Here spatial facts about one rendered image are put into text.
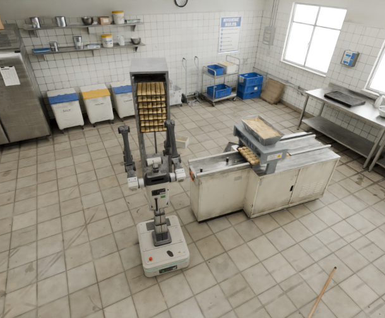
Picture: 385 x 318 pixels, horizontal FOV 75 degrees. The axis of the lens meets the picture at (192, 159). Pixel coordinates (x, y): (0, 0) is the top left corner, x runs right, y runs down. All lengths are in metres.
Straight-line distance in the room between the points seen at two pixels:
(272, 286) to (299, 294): 0.28
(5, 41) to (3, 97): 0.92
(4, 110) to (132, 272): 3.74
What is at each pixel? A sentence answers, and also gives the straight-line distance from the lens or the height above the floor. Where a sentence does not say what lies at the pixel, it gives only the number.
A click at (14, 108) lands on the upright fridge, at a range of 5.57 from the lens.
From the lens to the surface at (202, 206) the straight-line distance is 3.30.
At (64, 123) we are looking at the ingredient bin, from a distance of 5.97.
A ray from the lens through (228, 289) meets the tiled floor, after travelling 3.12.
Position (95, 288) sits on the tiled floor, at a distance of 3.25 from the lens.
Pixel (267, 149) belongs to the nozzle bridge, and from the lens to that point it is 3.01.
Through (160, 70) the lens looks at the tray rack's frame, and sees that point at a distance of 3.35.
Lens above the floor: 2.76
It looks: 36 degrees down
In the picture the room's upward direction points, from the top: 1 degrees clockwise
